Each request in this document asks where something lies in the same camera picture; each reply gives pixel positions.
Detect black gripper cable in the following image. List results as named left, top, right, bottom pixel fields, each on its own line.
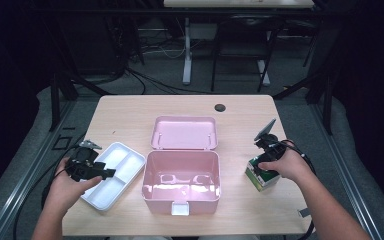
left=12, top=133, right=91, bottom=240
left=273, top=139, right=317, bottom=240

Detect light wooden desk top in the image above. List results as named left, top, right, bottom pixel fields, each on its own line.
left=163, top=0, right=315, bottom=9

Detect pink storage box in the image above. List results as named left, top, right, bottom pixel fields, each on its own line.
left=141, top=115, right=222, bottom=217

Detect white desk leg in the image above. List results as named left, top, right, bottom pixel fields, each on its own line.
left=256, top=59, right=271, bottom=86
left=182, top=16, right=193, bottom=86

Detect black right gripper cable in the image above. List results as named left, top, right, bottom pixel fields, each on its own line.
left=273, top=139, right=317, bottom=240

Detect white divided tray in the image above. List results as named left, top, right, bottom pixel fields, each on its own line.
left=80, top=141, right=147, bottom=212

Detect black floor cables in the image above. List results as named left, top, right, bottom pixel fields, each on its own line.
left=123, top=66, right=214, bottom=96

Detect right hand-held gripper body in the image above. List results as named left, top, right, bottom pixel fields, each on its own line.
left=253, top=118, right=287, bottom=164

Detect person's right hand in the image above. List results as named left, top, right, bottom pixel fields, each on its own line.
left=258, top=141, right=314, bottom=183

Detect white desk panel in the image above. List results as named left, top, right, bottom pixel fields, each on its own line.
left=189, top=23, right=218, bottom=41

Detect person's left hand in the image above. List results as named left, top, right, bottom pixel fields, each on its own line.
left=44, top=158, right=104, bottom=213

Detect white floor cable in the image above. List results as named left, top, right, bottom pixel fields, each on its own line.
left=143, top=44, right=186, bottom=60

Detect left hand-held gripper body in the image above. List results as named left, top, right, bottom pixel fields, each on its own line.
left=64, top=139, right=107, bottom=183

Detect metal floor rail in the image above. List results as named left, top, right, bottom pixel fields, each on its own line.
left=308, top=103, right=384, bottom=240
left=0, top=99, right=78, bottom=240

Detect black chair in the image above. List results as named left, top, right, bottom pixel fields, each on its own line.
left=210, top=14, right=286, bottom=94

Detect green and white carton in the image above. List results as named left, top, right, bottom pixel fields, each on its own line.
left=244, top=156, right=281, bottom=193

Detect black metal stand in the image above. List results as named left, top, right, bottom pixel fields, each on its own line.
left=273, top=66, right=334, bottom=136
left=48, top=66, right=114, bottom=133

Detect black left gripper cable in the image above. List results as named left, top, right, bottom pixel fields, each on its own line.
left=12, top=133, right=91, bottom=240

